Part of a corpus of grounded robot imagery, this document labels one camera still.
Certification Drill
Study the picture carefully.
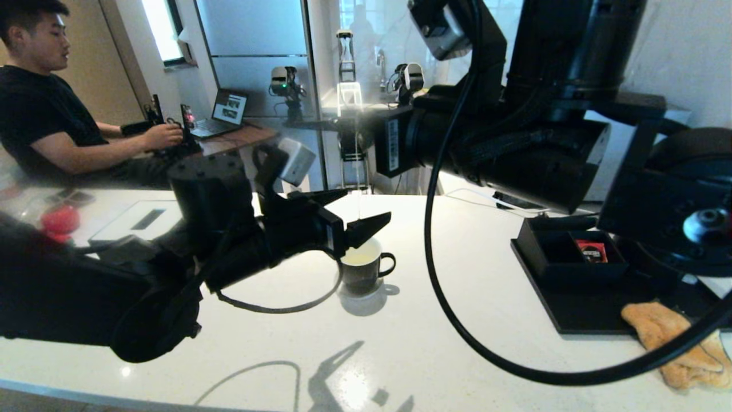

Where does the robot behind glass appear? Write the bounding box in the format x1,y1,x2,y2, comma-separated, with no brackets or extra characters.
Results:
270,31,427,195

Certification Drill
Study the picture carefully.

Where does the silver refrigerator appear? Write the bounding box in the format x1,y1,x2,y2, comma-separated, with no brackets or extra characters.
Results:
194,0,327,195

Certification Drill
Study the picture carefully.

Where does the wooden table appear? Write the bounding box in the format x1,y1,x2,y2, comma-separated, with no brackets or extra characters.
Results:
194,125,281,192

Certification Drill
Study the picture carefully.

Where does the black organizer box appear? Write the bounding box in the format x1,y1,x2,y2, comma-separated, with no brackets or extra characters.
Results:
516,216,628,287

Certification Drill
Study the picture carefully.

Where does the orange cloth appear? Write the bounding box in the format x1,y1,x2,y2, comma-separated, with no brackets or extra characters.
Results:
620,302,732,390

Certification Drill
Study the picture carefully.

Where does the red plush toy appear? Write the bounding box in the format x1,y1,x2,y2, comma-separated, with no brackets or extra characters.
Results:
40,205,81,244

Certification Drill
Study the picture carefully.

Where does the wooden door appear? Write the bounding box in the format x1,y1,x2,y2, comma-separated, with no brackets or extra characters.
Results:
54,0,144,129

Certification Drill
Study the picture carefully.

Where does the tea bag with tag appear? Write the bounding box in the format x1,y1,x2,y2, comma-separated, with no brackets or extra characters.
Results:
355,133,364,225

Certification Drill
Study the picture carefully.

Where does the black ceramic mug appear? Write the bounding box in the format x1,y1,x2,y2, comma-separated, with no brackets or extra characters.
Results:
340,237,396,296

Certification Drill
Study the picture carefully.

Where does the bright window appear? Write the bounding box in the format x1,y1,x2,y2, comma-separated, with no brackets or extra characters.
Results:
141,0,186,69

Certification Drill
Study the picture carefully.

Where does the black tissue box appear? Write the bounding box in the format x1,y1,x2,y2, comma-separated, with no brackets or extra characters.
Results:
89,200,184,245

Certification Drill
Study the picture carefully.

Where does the person in black shirt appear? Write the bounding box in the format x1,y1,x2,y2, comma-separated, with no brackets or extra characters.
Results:
0,0,184,189

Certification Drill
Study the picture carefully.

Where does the open laptop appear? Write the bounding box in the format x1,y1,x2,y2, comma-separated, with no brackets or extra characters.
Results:
192,90,249,141

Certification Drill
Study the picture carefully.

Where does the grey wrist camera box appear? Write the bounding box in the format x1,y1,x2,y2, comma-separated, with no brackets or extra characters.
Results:
409,0,472,61
277,137,316,187

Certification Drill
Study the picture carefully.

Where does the red coffee sachet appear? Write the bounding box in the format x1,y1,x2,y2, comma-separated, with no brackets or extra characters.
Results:
575,239,609,265

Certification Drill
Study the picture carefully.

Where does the black serving tray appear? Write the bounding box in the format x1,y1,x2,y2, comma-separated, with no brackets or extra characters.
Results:
509,217,732,335

